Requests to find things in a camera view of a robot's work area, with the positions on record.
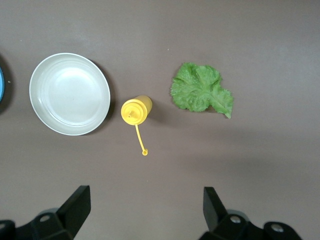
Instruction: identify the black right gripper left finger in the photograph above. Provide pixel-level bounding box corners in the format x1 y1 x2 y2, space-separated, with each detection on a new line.
0 185 91 240

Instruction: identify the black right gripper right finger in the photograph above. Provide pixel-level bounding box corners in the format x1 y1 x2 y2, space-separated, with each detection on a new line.
201 186 303 240

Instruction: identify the yellow squeeze bottle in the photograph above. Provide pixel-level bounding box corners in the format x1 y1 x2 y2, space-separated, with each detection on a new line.
120 94 153 156

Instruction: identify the green lettuce leaf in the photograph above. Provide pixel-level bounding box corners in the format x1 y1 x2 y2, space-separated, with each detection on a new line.
170 62 235 120

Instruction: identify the beige plate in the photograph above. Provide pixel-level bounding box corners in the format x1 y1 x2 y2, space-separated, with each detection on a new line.
29 52 111 137

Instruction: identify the blue plate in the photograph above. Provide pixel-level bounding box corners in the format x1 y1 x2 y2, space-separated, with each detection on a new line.
0 65 6 103

